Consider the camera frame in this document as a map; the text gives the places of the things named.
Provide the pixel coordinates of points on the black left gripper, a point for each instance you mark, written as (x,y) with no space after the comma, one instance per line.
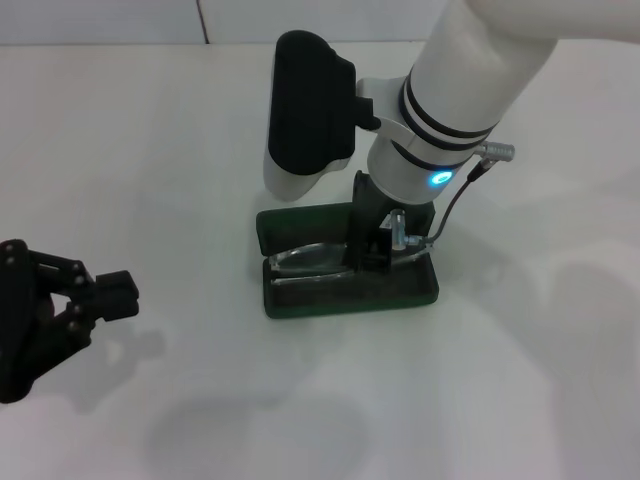
(15,320)

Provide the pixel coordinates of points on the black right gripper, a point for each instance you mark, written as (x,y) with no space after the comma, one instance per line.
(367,215)

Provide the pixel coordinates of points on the green glasses case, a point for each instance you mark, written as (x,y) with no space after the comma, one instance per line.
(350,302)

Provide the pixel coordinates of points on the clear white glasses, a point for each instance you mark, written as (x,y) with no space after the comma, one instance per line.
(290,260)

